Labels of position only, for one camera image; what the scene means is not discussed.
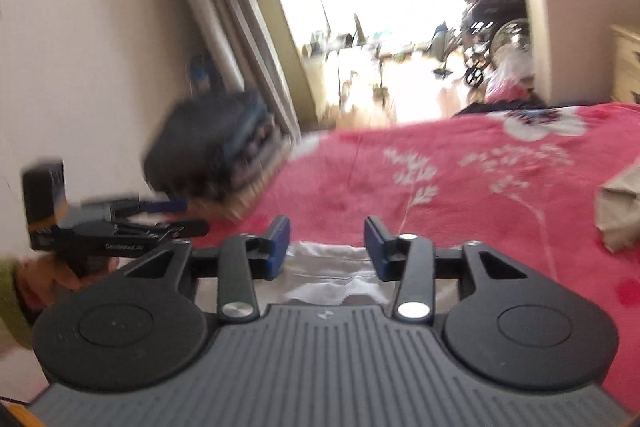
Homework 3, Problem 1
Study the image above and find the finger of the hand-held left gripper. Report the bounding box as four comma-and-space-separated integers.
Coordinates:
116, 220, 211, 241
111, 196, 188, 220

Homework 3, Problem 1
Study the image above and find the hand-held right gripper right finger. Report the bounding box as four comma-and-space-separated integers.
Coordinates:
362, 214, 529, 324

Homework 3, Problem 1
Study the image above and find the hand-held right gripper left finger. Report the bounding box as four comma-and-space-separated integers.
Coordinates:
122, 214, 292, 324

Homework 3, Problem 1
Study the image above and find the white garment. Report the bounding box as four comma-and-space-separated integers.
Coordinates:
284, 241, 397, 306

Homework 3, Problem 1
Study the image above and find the person's left hand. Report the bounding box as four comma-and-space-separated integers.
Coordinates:
15, 253, 122, 309

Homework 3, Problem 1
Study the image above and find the red floral blanket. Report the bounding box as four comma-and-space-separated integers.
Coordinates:
195, 104, 640, 408

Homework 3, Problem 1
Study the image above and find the plaid folded garment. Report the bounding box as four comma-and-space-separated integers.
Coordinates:
220, 107, 283, 202

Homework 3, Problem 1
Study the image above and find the grey curtain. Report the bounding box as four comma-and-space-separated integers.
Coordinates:
160, 0, 302, 138

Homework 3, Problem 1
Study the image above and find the folding table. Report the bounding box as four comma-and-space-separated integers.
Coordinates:
305, 14, 392, 108

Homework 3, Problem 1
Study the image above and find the black padded leg rest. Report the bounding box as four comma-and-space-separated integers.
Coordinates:
431, 22, 457, 81

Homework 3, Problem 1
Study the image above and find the clear plastic bag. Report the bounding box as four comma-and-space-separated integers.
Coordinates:
485, 51, 534, 104

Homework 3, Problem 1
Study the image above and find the beige crumpled garment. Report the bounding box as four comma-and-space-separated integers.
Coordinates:
595, 162, 640, 254

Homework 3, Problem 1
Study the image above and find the wheelchair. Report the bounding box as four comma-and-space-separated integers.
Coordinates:
460, 0, 539, 88

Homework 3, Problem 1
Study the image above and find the cream nightstand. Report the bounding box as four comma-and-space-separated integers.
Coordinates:
610, 24, 640, 106

